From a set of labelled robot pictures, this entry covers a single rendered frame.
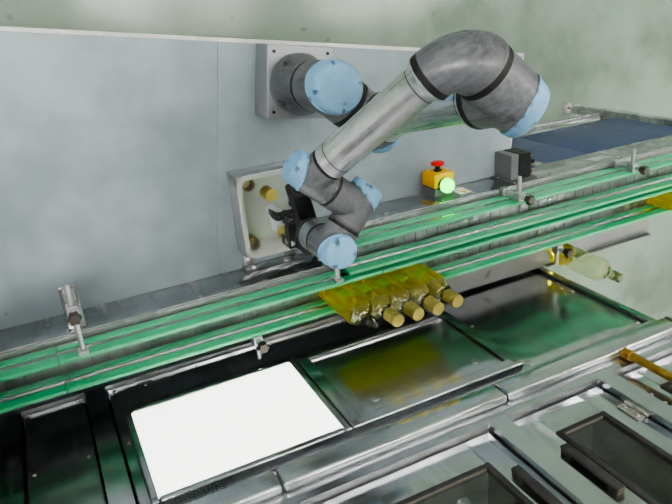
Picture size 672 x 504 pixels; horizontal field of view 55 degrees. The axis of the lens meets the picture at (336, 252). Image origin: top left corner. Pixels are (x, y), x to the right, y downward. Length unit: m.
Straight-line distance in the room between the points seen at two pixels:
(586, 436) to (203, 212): 1.06
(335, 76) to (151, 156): 0.51
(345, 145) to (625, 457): 0.84
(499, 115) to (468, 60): 0.13
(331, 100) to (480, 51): 0.42
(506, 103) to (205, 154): 0.81
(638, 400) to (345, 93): 0.94
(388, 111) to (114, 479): 0.93
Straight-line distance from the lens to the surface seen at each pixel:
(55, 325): 1.68
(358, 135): 1.21
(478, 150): 2.08
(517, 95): 1.18
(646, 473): 1.46
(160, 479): 1.40
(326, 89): 1.42
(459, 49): 1.13
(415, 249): 1.80
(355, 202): 1.33
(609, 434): 1.53
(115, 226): 1.68
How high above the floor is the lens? 2.34
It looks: 58 degrees down
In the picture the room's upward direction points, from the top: 125 degrees clockwise
